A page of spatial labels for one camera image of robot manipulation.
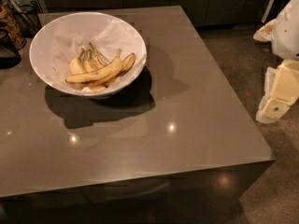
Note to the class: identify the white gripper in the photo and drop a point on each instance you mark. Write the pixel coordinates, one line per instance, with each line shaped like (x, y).
(287, 34)

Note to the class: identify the white bowl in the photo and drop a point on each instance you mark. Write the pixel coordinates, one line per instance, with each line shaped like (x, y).
(49, 66)

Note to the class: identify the yellow banana bunch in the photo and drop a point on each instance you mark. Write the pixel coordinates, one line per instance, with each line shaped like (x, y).
(91, 60)

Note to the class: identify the white paper bowl liner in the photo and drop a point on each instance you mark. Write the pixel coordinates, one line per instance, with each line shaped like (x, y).
(65, 38)

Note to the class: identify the dark round object at left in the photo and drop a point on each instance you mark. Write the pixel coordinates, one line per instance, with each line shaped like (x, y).
(9, 56)

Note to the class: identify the patterned container at left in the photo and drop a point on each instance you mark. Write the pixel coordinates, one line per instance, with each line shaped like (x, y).
(8, 22)

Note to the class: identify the black wire rack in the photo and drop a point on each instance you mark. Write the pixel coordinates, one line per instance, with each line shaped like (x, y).
(27, 18)

